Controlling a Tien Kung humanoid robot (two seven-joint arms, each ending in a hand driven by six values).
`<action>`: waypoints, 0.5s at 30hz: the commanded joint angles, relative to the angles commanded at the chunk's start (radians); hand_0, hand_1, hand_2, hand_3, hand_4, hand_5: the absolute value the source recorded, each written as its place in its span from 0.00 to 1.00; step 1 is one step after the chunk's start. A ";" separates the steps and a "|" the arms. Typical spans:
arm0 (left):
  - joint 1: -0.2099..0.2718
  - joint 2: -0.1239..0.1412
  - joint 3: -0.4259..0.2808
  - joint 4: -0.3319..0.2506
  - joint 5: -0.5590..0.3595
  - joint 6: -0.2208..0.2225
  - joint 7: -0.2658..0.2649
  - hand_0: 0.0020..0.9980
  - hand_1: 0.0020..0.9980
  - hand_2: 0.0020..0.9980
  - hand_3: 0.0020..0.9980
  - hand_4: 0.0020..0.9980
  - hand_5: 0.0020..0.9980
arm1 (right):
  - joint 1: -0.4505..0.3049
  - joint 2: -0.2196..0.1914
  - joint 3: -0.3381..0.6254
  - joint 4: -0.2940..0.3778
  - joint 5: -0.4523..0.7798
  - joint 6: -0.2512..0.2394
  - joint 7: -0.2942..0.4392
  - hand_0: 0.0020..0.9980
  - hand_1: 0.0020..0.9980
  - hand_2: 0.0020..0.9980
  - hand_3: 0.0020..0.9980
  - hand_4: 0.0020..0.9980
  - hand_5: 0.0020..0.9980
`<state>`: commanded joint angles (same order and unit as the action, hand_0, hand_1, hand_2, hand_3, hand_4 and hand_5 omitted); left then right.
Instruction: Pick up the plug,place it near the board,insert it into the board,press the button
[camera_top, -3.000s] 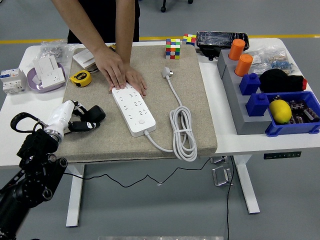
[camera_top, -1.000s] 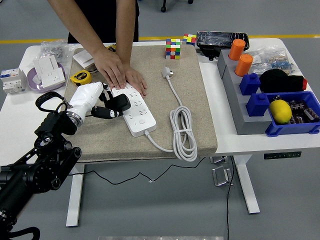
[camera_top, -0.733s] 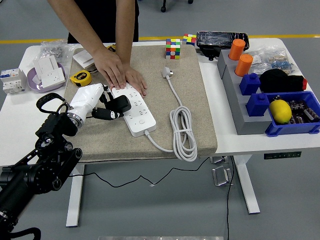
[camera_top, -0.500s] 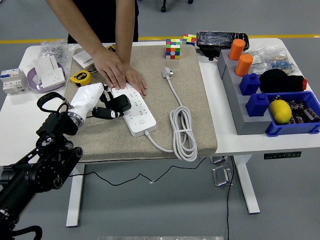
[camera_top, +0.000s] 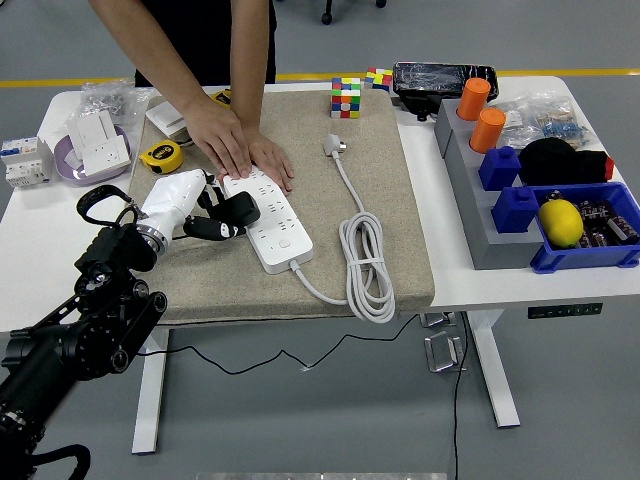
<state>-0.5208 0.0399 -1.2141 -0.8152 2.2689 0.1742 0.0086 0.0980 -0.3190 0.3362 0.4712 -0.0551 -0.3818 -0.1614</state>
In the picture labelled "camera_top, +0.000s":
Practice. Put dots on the person's left hand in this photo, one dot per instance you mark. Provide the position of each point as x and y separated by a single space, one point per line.
272 162

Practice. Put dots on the person's right hand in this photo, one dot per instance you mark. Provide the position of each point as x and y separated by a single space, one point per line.
220 137

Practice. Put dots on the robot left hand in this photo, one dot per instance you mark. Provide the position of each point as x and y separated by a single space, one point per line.
172 197

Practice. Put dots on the black plug adapter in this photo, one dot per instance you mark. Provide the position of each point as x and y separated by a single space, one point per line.
240 207

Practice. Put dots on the white power strip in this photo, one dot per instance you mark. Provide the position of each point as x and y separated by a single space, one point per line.
280 235

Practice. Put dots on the person's left forearm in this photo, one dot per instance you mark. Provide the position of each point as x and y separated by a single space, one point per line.
250 60

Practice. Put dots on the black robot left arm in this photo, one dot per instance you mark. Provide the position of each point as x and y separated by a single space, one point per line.
100 330

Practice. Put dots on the person's right forearm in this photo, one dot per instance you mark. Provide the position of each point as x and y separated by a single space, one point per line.
159 50

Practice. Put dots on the grey-brown fabric mat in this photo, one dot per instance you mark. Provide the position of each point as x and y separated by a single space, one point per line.
300 175

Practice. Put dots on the large Rubik's cube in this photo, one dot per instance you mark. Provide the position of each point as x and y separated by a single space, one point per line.
346 100

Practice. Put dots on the white blank panel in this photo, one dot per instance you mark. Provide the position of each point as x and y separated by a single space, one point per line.
92 127

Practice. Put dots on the purple bowl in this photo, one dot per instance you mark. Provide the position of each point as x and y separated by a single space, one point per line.
67 170

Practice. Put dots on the clear bag of metal parts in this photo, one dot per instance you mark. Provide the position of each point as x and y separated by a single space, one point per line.
107 100

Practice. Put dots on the small Rubik's cube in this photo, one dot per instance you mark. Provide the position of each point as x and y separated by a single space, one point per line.
379 80

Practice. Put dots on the white circuit breaker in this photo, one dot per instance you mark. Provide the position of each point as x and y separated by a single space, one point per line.
25 162

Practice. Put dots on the black office chair base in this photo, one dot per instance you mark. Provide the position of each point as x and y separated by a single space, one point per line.
326 19

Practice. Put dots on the black tray wrapped in plastic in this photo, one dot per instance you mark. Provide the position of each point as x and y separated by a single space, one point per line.
430 80

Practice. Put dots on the orange cylinder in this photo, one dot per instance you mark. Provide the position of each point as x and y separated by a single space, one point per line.
487 131
473 100

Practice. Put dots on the white table leg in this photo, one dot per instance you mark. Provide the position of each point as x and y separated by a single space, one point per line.
149 410
495 375

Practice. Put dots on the grey stepped block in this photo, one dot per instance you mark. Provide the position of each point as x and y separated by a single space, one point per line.
480 225

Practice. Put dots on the blue block with knob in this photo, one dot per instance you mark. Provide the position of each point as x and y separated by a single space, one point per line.
515 212
499 170

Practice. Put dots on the clear bag of resistors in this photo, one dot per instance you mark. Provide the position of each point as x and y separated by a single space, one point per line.
550 122

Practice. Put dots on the black cloth bundle red tip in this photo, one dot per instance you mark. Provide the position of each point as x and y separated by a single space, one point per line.
555 162

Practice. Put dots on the yellow lemon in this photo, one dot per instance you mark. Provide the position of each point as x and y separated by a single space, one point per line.
561 224

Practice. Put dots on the blue plastic bin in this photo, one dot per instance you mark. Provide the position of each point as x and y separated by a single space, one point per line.
580 259

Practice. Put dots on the black table control panel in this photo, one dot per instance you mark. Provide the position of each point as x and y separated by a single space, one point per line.
565 311

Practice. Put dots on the dark capacitors pile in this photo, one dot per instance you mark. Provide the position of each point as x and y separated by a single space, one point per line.
607 222

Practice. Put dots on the white wall switch panel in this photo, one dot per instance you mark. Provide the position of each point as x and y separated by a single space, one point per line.
162 116

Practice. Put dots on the white wall socket panel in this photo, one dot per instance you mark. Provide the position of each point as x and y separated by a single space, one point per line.
105 156

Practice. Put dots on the silver metal bracket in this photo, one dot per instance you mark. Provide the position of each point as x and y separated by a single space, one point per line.
437 320
442 352

